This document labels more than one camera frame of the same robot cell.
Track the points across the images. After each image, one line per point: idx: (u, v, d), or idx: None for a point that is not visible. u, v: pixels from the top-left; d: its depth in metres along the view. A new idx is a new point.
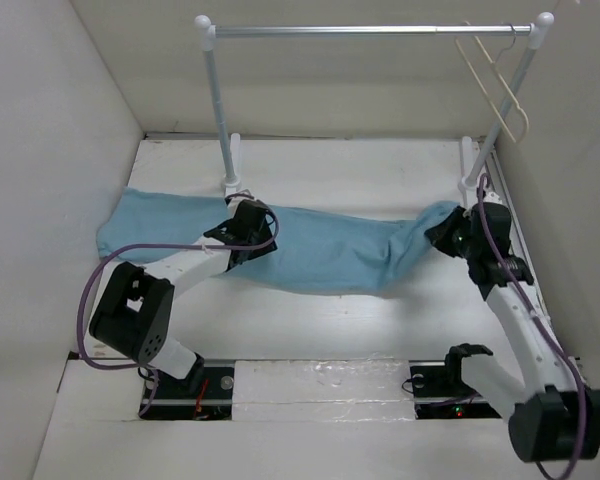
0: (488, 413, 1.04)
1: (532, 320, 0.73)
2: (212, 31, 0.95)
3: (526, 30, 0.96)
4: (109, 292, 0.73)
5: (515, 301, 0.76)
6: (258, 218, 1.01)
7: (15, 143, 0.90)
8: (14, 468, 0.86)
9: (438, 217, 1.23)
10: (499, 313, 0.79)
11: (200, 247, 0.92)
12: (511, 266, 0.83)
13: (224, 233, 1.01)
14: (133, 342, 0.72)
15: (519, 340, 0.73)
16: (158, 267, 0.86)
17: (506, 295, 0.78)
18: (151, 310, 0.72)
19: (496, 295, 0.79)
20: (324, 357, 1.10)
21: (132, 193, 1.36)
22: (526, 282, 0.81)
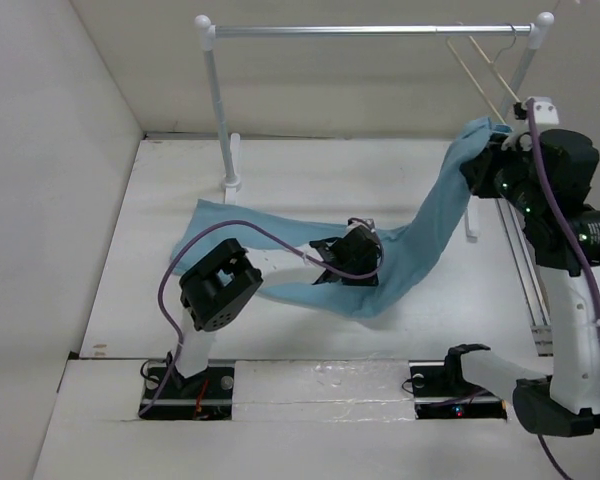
0: (488, 414, 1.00)
1: (594, 328, 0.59)
2: (213, 32, 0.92)
3: (527, 31, 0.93)
4: (209, 257, 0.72)
5: (583, 299, 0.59)
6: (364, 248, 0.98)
7: (19, 139, 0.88)
8: (12, 470, 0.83)
9: (465, 144, 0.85)
10: (552, 293, 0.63)
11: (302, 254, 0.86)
12: (591, 230, 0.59)
13: (327, 249, 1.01)
14: (208, 312, 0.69)
15: (567, 341, 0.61)
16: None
17: (573, 288, 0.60)
18: (236, 289, 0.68)
19: (557, 282, 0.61)
20: (322, 359, 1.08)
21: (204, 205, 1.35)
22: None
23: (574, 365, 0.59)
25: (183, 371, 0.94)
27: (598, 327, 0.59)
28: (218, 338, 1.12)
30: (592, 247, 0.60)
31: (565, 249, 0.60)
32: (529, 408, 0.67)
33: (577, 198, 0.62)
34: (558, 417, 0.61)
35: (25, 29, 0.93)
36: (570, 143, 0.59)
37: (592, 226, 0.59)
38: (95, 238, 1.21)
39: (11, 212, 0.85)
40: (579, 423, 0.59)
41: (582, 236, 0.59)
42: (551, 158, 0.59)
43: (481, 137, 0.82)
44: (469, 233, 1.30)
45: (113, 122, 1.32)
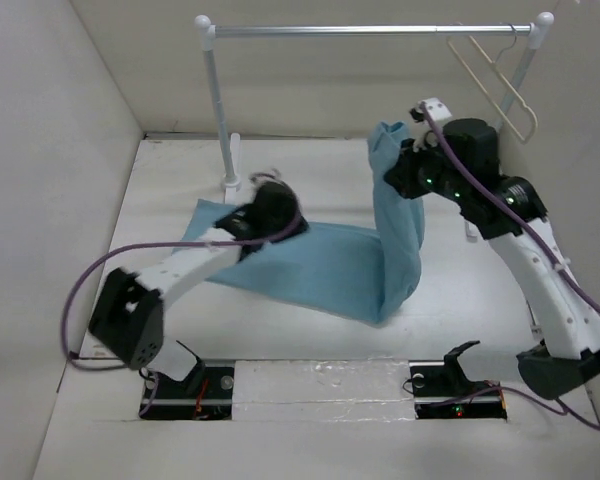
0: (488, 414, 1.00)
1: (558, 274, 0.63)
2: (213, 32, 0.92)
3: (527, 31, 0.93)
4: (104, 299, 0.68)
5: (536, 252, 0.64)
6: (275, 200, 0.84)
7: (19, 140, 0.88)
8: (12, 470, 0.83)
9: (381, 154, 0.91)
10: (511, 260, 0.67)
11: (204, 243, 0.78)
12: (515, 194, 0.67)
13: (238, 221, 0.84)
14: (126, 347, 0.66)
15: (542, 296, 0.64)
16: (150, 271, 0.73)
17: (524, 246, 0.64)
18: (142, 323, 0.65)
19: (509, 246, 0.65)
20: (322, 359, 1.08)
21: (204, 204, 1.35)
22: (538, 219, 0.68)
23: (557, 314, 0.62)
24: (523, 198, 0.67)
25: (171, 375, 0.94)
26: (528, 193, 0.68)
27: (559, 272, 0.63)
28: (218, 338, 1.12)
30: (520, 206, 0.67)
31: (502, 216, 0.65)
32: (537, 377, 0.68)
33: (492, 171, 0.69)
34: (568, 372, 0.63)
35: (25, 29, 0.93)
36: (471, 128, 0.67)
37: (513, 191, 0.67)
38: (95, 238, 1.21)
39: (11, 211, 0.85)
40: (586, 366, 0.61)
41: (509, 199, 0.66)
42: (459, 146, 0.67)
43: (389, 146, 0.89)
44: (469, 234, 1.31)
45: (113, 122, 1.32)
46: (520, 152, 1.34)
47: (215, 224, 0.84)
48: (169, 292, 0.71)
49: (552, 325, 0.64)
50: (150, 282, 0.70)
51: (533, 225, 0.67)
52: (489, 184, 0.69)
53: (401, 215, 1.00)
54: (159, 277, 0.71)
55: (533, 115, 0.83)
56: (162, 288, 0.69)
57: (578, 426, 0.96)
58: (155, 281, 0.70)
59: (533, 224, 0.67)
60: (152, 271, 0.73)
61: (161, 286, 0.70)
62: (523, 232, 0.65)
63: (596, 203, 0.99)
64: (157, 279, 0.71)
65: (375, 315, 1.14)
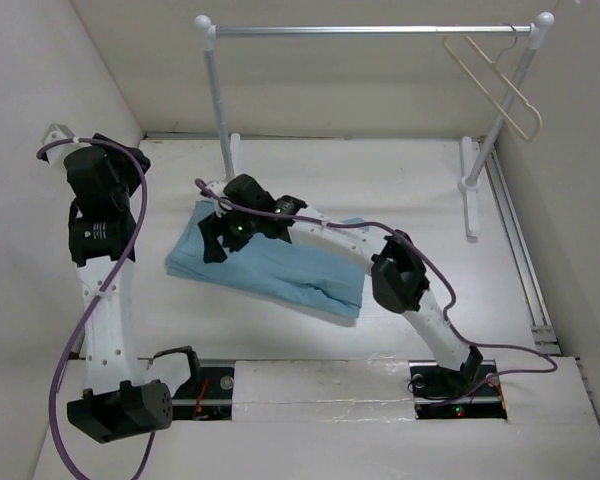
0: (488, 414, 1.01)
1: (328, 225, 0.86)
2: (213, 32, 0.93)
3: (527, 31, 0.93)
4: (90, 428, 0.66)
5: (308, 224, 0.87)
6: (107, 185, 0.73)
7: (20, 140, 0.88)
8: (12, 470, 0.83)
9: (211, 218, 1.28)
10: (309, 242, 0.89)
11: (100, 297, 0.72)
12: (288, 207, 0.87)
13: (92, 231, 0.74)
14: (153, 426, 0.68)
15: (338, 250, 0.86)
16: (93, 370, 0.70)
17: (302, 226, 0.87)
18: (135, 403, 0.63)
19: (296, 234, 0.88)
20: (322, 359, 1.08)
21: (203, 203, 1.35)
22: (303, 208, 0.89)
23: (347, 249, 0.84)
24: (291, 207, 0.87)
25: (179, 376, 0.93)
26: (292, 201, 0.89)
27: (327, 225, 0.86)
28: (218, 337, 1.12)
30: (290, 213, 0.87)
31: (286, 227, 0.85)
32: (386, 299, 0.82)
33: (263, 199, 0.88)
34: (385, 282, 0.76)
35: (26, 29, 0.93)
36: (236, 184, 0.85)
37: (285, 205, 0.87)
38: None
39: (11, 211, 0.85)
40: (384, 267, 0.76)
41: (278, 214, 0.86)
42: (235, 196, 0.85)
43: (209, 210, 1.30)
44: (469, 234, 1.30)
45: (113, 122, 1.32)
46: (520, 152, 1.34)
47: (80, 260, 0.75)
48: (129, 367, 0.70)
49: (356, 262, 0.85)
50: (110, 384, 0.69)
51: (302, 213, 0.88)
52: (267, 207, 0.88)
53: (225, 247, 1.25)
54: (106, 372, 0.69)
55: (532, 109, 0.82)
56: (126, 377, 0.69)
57: (578, 425, 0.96)
58: (112, 378, 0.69)
59: (303, 213, 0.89)
60: (97, 366, 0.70)
61: (123, 375, 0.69)
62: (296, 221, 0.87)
63: (594, 203, 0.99)
64: (108, 373, 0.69)
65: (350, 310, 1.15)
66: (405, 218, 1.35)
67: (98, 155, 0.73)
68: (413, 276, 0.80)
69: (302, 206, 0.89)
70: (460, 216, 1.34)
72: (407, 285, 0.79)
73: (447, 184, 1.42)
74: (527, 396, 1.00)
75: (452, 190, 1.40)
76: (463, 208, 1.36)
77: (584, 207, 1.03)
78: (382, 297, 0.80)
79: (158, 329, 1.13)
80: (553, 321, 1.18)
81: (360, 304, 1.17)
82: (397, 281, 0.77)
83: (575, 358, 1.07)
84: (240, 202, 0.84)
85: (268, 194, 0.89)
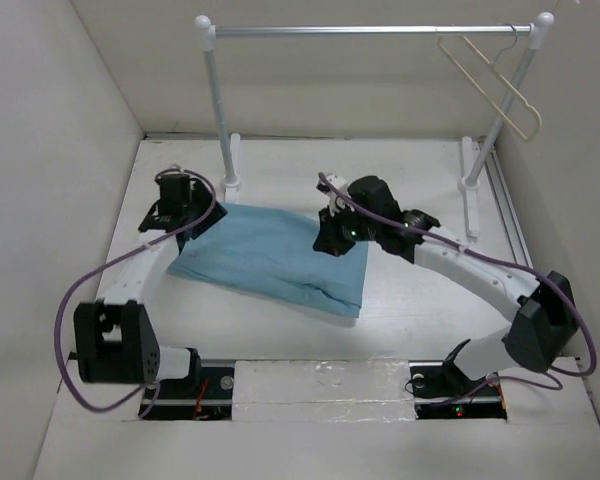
0: (488, 414, 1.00)
1: (465, 252, 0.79)
2: (213, 32, 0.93)
3: (527, 31, 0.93)
4: (82, 343, 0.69)
5: (441, 247, 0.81)
6: (182, 187, 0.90)
7: (19, 140, 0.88)
8: (12, 470, 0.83)
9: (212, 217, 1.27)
10: (438, 265, 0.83)
11: (144, 247, 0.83)
12: (416, 222, 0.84)
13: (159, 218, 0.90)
14: (134, 368, 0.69)
15: (470, 277, 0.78)
16: (112, 289, 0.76)
17: (433, 247, 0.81)
18: (132, 327, 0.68)
19: (426, 254, 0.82)
20: (322, 359, 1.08)
21: None
22: (436, 226, 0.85)
23: (485, 282, 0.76)
24: (420, 223, 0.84)
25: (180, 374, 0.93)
26: (421, 218, 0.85)
27: (464, 251, 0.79)
28: (217, 337, 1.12)
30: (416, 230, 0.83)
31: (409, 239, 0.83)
32: (525, 354, 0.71)
33: (391, 209, 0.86)
34: (532, 332, 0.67)
35: (26, 30, 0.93)
36: (368, 186, 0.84)
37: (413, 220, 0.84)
38: (95, 238, 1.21)
39: (10, 211, 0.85)
40: (536, 313, 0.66)
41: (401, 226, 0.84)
42: (361, 202, 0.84)
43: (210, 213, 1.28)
44: (469, 233, 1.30)
45: (113, 122, 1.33)
46: (520, 152, 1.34)
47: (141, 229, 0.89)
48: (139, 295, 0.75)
49: (494, 297, 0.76)
50: (117, 299, 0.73)
51: (434, 231, 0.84)
52: (394, 217, 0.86)
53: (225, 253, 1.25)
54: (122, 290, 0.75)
55: (533, 110, 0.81)
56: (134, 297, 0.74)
57: (578, 425, 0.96)
58: (123, 296, 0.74)
59: (435, 231, 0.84)
60: (114, 288, 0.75)
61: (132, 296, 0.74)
62: (426, 238, 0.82)
63: (594, 203, 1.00)
64: (121, 292, 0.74)
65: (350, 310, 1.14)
66: None
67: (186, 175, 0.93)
68: (564, 332, 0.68)
69: (434, 223, 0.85)
70: (460, 216, 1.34)
72: (555, 342, 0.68)
73: (447, 184, 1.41)
74: (527, 397, 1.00)
75: (452, 190, 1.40)
76: (463, 208, 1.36)
77: (584, 207, 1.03)
78: (520, 346, 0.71)
79: (158, 330, 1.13)
80: None
81: (360, 303, 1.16)
82: (544, 334, 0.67)
83: (575, 358, 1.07)
84: (366, 204, 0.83)
85: (396, 206, 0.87)
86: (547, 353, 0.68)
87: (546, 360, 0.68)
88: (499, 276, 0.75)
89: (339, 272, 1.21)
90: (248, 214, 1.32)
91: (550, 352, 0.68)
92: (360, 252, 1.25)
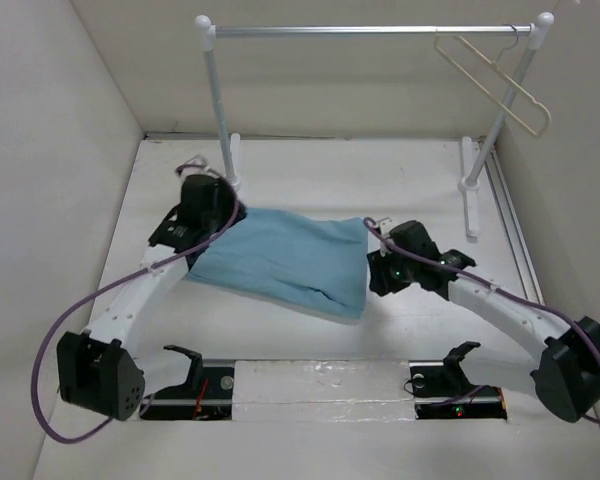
0: (489, 414, 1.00)
1: (497, 292, 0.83)
2: (213, 32, 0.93)
3: (527, 31, 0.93)
4: (64, 370, 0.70)
5: (473, 284, 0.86)
6: (204, 200, 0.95)
7: (19, 140, 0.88)
8: (12, 471, 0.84)
9: None
10: (471, 302, 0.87)
11: (146, 271, 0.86)
12: (452, 260, 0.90)
13: (173, 230, 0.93)
14: (111, 407, 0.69)
15: (500, 316, 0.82)
16: (101, 321, 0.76)
17: (467, 285, 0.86)
18: (109, 375, 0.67)
19: (457, 290, 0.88)
20: (323, 358, 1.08)
21: None
22: (471, 266, 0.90)
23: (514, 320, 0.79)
24: (458, 263, 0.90)
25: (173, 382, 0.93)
26: (457, 256, 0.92)
27: (495, 290, 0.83)
28: (217, 337, 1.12)
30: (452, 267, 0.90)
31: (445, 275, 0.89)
32: (557, 403, 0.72)
33: (427, 246, 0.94)
34: (558, 375, 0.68)
35: (27, 31, 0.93)
36: (404, 227, 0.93)
37: (450, 260, 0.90)
38: (95, 239, 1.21)
39: (10, 211, 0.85)
40: (564, 359, 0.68)
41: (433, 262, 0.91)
42: (400, 240, 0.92)
43: None
44: (469, 234, 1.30)
45: (113, 122, 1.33)
46: (520, 152, 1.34)
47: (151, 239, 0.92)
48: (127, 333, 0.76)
49: (523, 337, 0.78)
50: (106, 334, 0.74)
51: (470, 270, 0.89)
52: (433, 256, 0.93)
53: (221, 252, 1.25)
54: (112, 325, 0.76)
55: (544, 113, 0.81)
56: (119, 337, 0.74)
57: (579, 426, 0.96)
58: (112, 330, 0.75)
59: (469, 269, 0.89)
60: (105, 318, 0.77)
61: (117, 335, 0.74)
62: (459, 276, 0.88)
63: (594, 204, 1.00)
64: (112, 325, 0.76)
65: (351, 310, 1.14)
66: (405, 218, 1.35)
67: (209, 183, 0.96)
68: (597, 383, 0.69)
69: (469, 261, 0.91)
70: (460, 216, 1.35)
72: (587, 391, 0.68)
73: (447, 184, 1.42)
74: (527, 397, 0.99)
75: (452, 191, 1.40)
76: (463, 208, 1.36)
77: (583, 208, 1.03)
78: (553, 394, 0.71)
79: (158, 330, 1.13)
80: None
81: (364, 307, 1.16)
82: (577, 382, 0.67)
83: None
84: (405, 244, 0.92)
85: (434, 247, 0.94)
86: (579, 402, 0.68)
87: (577, 410, 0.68)
88: (531, 317, 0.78)
89: (342, 277, 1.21)
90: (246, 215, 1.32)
91: (581, 402, 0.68)
92: (360, 254, 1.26)
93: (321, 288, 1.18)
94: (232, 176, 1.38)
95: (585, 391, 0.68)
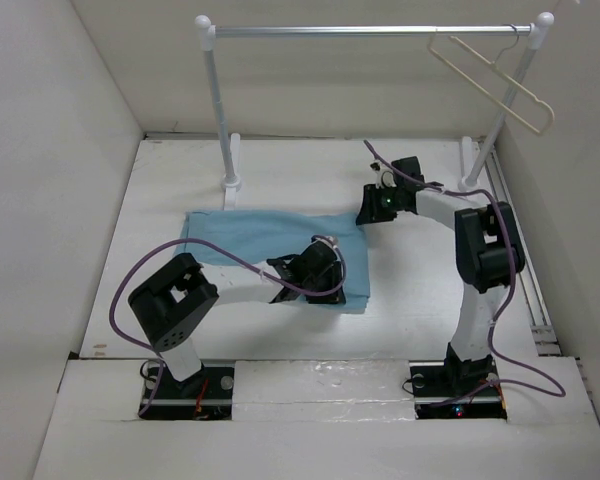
0: (488, 414, 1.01)
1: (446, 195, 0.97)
2: (212, 32, 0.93)
3: (527, 31, 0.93)
4: (160, 273, 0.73)
5: (430, 191, 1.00)
6: (321, 265, 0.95)
7: (19, 141, 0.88)
8: (12, 470, 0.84)
9: (201, 224, 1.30)
10: (426, 205, 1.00)
11: (259, 270, 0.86)
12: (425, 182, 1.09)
13: (284, 268, 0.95)
14: (159, 330, 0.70)
15: (441, 208, 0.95)
16: (212, 271, 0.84)
17: (426, 191, 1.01)
18: (189, 305, 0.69)
19: (420, 197, 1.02)
20: (323, 358, 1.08)
21: (196, 212, 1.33)
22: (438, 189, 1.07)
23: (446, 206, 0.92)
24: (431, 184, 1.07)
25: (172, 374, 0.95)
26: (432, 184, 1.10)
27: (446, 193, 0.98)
28: (219, 336, 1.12)
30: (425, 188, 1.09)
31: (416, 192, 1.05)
32: (467, 271, 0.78)
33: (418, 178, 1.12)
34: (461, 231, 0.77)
35: (27, 32, 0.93)
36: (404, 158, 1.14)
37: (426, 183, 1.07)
38: (95, 239, 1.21)
39: (11, 212, 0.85)
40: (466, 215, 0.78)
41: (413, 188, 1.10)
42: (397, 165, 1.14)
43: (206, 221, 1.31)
44: None
45: (113, 122, 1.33)
46: (520, 152, 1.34)
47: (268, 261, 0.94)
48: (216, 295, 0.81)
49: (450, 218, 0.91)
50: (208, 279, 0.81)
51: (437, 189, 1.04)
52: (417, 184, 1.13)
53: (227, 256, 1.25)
54: (216, 277, 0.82)
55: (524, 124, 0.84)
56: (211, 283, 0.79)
57: (579, 426, 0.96)
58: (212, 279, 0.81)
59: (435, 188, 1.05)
60: (215, 271, 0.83)
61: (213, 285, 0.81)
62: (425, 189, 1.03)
63: (595, 203, 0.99)
64: (215, 278, 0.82)
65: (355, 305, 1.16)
66: (404, 218, 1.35)
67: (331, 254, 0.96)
68: (498, 254, 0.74)
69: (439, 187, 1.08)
70: None
72: (486, 253, 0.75)
73: (447, 184, 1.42)
74: (528, 396, 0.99)
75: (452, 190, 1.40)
76: None
77: (583, 208, 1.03)
78: (463, 263, 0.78)
79: None
80: (553, 320, 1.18)
81: (368, 294, 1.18)
82: (475, 241, 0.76)
83: (575, 358, 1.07)
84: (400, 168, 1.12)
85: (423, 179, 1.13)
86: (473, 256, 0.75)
87: (475, 268, 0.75)
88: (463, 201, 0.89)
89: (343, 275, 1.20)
90: (245, 217, 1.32)
91: (478, 262, 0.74)
92: (361, 252, 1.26)
93: None
94: (232, 176, 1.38)
95: (482, 250, 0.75)
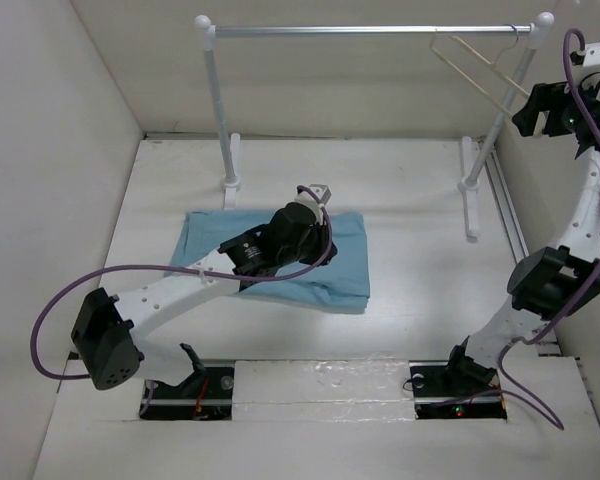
0: (488, 414, 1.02)
1: None
2: (213, 31, 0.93)
3: (526, 31, 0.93)
4: (82, 315, 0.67)
5: (596, 166, 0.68)
6: (295, 235, 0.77)
7: (18, 142, 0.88)
8: (13, 470, 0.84)
9: (201, 225, 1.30)
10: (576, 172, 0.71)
11: (197, 271, 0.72)
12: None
13: (248, 244, 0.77)
14: (95, 373, 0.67)
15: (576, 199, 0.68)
16: (133, 297, 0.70)
17: (589, 161, 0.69)
18: (108, 351, 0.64)
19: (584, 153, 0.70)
20: (322, 358, 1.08)
21: (197, 211, 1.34)
22: None
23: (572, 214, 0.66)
24: None
25: (167, 381, 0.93)
26: None
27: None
28: (218, 337, 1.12)
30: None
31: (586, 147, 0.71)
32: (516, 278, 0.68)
33: None
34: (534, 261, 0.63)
35: (26, 32, 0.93)
36: None
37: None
38: (95, 239, 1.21)
39: (10, 212, 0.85)
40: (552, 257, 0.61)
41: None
42: None
43: (208, 223, 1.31)
44: (469, 233, 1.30)
45: (113, 121, 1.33)
46: (520, 152, 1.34)
47: (221, 247, 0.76)
48: (145, 324, 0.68)
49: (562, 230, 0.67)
50: (128, 312, 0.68)
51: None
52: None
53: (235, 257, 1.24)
54: (138, 307, 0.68)
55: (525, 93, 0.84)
56: (131, 321, 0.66)
57: (579, 426, 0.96)
58: (134, 312, 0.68)
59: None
60: (135, 296, 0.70)
61: (134, 317, 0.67)
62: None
63: None
64: (135, 309, 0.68)
65: (357, 307, 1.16)
66: (405, 218, 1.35)
67: (303, 221, 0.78)
68: (551, 298, 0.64)
69: None
70: (460, 216, 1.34)
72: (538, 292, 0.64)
73: (447, 184, 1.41)
74: (527, 396, 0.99)
75: (452, 190, 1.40)
76: (463, 208, 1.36)
77: None
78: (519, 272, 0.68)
79: (158, 330, 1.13)
80: None
81: (368, 294, 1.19)
82: (538, 281, 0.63)
83: (575, 358, 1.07)
84: None
85: None
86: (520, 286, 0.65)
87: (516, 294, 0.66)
88: (584, 229, 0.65)
89: (345, 276, 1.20)
90: (246, 218, 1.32)
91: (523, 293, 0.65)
92: (360, 247, 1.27)
93: (332, 283, 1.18)
94: (232, 176, 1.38)
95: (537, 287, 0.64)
